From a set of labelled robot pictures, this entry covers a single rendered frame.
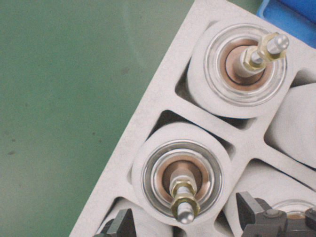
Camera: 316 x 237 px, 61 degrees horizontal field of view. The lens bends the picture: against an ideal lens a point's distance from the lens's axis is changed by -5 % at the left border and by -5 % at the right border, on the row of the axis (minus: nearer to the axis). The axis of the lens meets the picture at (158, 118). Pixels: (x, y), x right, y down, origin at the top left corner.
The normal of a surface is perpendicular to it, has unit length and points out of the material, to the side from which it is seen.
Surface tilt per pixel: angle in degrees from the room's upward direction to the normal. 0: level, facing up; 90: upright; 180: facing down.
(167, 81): 0
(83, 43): 0
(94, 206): 0
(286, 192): 43
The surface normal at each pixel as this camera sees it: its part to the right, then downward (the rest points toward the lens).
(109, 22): -0.07, 0.03
